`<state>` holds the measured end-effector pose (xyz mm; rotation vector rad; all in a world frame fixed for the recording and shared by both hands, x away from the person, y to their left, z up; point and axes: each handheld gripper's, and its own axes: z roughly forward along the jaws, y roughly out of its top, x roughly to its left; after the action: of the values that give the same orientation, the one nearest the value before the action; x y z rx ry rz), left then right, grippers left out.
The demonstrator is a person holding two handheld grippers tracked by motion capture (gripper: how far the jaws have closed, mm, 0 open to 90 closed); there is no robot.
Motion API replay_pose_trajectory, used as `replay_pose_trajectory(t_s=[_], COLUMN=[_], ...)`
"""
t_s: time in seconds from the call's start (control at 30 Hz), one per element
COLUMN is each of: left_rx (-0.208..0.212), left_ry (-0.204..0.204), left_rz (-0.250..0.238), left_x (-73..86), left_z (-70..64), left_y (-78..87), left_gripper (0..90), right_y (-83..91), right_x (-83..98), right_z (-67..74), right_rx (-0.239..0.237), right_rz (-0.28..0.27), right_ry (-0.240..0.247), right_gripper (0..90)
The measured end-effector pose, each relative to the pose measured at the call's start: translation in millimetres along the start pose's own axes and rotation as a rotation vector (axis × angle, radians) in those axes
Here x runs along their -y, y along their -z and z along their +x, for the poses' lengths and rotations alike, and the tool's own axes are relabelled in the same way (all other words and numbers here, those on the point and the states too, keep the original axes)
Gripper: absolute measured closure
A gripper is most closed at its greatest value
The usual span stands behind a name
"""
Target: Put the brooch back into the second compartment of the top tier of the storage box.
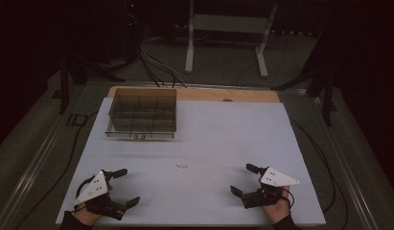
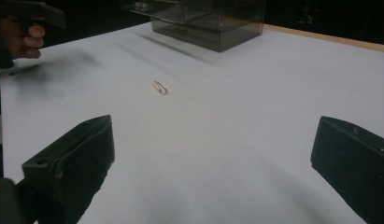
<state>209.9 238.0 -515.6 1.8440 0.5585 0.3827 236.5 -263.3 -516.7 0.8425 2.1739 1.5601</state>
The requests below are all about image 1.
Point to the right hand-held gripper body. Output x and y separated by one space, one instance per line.
276 179

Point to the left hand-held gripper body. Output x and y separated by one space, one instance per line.
95 188

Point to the person's left hand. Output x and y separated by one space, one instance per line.
86 217

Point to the person's right hand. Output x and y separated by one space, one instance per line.
277 211

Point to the clear smoky compartment box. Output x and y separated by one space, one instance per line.
143 111

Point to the black stand leg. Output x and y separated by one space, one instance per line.
64 86

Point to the black tripod stand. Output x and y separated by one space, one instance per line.
322 80

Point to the dark equipment stand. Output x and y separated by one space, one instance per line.
102 38

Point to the white metal stand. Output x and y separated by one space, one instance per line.
229 24

